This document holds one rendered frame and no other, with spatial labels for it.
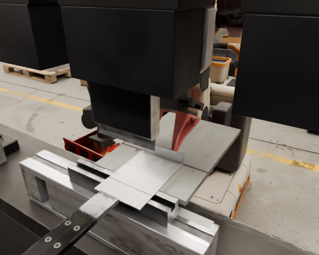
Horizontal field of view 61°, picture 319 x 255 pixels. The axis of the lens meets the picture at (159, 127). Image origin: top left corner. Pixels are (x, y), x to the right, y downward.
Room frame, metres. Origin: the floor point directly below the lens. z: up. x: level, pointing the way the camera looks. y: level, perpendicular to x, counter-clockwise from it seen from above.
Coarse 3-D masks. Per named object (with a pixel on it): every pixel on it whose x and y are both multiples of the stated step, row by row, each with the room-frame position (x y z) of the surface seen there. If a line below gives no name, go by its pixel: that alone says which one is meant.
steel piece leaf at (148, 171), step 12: (144, 156) 0.41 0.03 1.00; (156, 156) 0.41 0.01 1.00; (168, 156) 0.40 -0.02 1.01; (180, 156) 0.39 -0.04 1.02; (120, 168) 0.37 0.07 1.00; (132, 168) 0.37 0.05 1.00; (144, 168) 0.37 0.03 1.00; (156, 168) 0.37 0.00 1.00; (168, 168) 0.37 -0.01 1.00; (120, 180) 0.34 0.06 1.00; (132, 180) 0.34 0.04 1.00; (144, 180) 0.34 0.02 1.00; (156, 180) 0.34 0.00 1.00; (144, 192) 0.31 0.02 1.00; (156, 192) 0.31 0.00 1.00
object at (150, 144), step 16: (96, 96) 0.34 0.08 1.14; (112, 96) 0.32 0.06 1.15; (128, 96) 0.31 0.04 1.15; (144, 96) 0.30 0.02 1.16; (96, 112) 0.34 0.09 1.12; (112, 112) 0.33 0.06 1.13; (128, 112) 0.31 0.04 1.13; (144, 112) 0.30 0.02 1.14; (112, 128) 0.34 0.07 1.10; (128, 128) 0.31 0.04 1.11; (144, 128) 0.30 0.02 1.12; (144, 144) 0.31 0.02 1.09
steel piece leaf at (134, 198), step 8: (104, 184) 0.33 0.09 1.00; (112, 184) 0.33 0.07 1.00; (120, 184) 0.33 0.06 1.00; (112, 192) 0.31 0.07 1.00; (120, 192) 0.31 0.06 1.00; (128, 192) 0.31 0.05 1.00; (136, 192) 0.31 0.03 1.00; (120, 200) 0.30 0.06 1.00; (128, 200) 0.29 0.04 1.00; (136, 200) 0.29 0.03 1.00; (144, 200) 0.29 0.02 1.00; (136, 208) 0.28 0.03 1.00
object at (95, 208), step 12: (84, 204) 0.28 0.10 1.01; (96, 204) 0.28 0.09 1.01; (108, 204) 0.28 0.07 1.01; (72, 216) 0.26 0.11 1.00; (84, 216) 0.26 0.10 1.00; (96, 216) 0.26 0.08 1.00; (60, 228) 0.24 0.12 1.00; (72, 228) 0.24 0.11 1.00; (84, 228) 0.24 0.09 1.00; (48, 240) 0.22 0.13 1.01; (60, 240) 0.22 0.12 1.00; (72, 240) 0.22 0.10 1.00; (24, 252) 0.21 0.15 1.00; (36, 252) 0.21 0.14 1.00; (48, 252) 0.21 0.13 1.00; (60, 252) 0.21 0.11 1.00
